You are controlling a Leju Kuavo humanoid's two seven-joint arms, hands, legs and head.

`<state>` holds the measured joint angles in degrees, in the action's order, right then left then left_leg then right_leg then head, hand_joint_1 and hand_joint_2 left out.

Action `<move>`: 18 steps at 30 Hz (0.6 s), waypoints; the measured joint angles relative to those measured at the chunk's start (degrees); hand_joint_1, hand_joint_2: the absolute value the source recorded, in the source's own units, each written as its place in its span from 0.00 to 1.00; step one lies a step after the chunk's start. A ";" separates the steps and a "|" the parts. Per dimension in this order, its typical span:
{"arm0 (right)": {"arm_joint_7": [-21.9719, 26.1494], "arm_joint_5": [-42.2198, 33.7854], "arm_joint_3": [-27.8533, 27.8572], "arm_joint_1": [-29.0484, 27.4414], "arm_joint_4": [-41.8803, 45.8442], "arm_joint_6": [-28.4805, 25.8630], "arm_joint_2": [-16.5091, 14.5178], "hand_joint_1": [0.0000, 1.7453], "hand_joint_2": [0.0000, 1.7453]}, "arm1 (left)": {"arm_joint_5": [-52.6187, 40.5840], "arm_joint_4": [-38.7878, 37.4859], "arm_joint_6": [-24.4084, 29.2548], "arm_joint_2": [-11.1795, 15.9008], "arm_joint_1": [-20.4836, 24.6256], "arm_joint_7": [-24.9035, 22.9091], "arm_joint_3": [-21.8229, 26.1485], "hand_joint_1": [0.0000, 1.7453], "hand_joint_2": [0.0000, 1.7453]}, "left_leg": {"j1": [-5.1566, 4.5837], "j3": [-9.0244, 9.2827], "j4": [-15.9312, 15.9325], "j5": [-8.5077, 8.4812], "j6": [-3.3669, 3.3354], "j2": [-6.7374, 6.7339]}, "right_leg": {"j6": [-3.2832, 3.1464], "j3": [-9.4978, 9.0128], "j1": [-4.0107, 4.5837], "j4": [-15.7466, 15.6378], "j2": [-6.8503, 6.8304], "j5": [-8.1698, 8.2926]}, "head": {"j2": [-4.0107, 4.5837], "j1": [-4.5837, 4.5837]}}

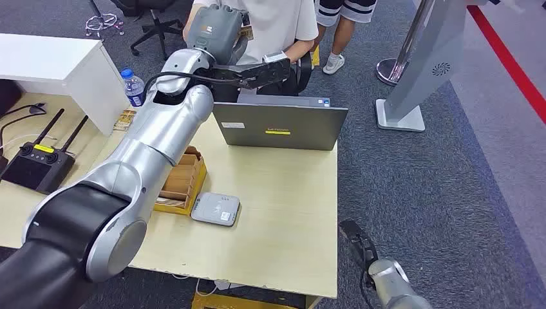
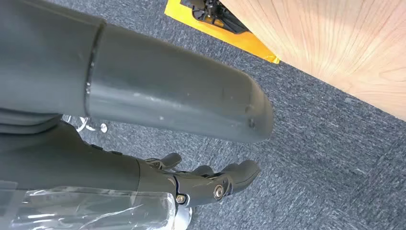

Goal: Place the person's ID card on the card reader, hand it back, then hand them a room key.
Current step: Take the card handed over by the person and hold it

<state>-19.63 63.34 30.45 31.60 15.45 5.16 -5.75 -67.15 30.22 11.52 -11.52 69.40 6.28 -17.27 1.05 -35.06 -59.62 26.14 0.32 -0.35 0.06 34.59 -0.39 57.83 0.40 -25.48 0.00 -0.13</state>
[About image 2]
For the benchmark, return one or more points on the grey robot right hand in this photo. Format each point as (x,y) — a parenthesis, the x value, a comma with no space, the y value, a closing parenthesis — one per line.
(177,95)

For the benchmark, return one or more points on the clear plastic film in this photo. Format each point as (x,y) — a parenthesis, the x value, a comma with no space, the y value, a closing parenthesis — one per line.
(79,212)

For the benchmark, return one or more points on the light wood desk side panel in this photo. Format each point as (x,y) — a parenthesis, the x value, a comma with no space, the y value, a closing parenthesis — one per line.
(333,41)

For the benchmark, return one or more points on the yellow base plate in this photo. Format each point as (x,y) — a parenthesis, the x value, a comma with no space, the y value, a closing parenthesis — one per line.
(241,43)

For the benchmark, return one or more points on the black mechanism on base plate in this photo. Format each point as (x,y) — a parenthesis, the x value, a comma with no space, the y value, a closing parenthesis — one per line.
(215,14)

